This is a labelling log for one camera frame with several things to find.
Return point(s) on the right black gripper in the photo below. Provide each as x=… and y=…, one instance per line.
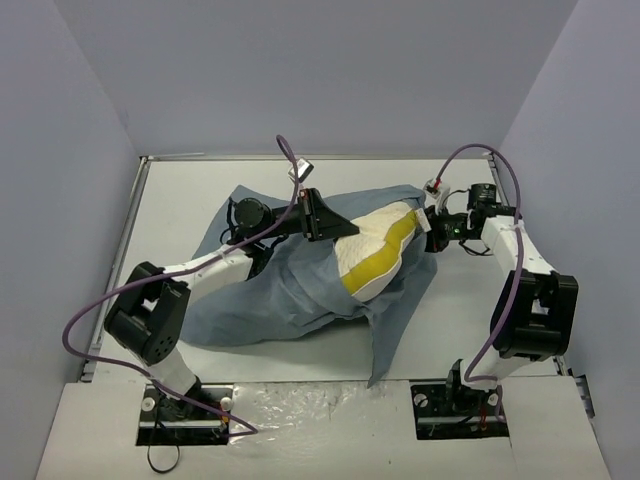
x=435, y=234

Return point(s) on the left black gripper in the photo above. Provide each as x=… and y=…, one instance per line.
x=310, y=214

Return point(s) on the cream yellow-edged pillow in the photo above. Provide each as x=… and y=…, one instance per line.
x=370, y=260

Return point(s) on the blue-grey pillowcase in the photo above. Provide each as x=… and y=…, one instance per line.
x=300, y=291

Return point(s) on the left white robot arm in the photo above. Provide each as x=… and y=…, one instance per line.
x=147, y=317

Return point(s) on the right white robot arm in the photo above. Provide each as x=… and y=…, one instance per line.
x=533, y=317

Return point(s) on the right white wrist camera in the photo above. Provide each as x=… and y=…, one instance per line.
x=438, y=191

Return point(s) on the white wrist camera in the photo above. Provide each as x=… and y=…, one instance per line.
x=438, y=191
x=301, y=171

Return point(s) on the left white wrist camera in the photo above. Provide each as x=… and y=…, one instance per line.
x=301, y=171

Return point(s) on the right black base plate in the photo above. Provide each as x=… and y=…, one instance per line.
x=463, y=415

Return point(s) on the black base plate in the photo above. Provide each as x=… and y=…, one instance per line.
x=463, y=415
x=166, y=421

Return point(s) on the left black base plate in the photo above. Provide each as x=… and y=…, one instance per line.
x=166, y=421

